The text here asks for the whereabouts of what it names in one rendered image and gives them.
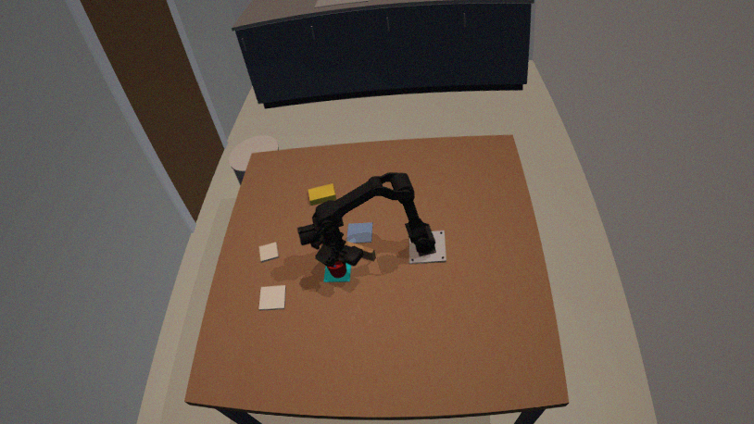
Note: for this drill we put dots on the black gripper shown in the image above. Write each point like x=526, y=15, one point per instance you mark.
x=349, y=255

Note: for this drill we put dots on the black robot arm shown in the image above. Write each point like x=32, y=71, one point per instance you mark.
x=328, y=215

